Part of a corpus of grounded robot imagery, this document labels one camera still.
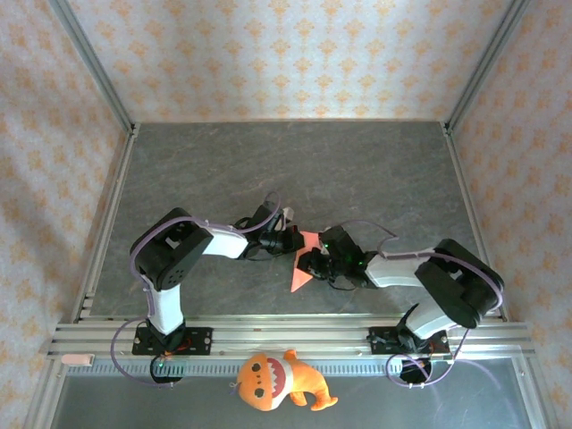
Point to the pink paper sheet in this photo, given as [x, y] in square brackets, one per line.
[298, 279]

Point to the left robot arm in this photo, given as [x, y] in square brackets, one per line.
[223, 243]

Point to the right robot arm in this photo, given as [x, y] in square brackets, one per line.
[393, 270]

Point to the orange shark plush toy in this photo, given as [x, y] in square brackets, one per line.
[268, 384]

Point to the small pink tag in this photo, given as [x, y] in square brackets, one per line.
[78, 359]

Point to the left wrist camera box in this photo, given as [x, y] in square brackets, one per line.
[288, 214]

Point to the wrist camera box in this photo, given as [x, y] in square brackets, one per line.
[325, 232]
[288, 214]

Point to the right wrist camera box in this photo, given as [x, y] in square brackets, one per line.
[325, 232]

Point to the long aluminium mounting rail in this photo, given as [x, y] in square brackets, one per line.
[290, 333]

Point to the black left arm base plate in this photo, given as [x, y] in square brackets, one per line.
[201, 342]

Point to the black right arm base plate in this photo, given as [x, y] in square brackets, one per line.
[442, 339]

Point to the aluminium side rail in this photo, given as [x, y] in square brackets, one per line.
[105, 232]
[473, 223]

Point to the aluminium lower frame bar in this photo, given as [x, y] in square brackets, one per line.
[536, 393]
[42, 393]

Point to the aluminium frame post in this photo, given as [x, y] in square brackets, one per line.
[89, 62]
[489, 62]

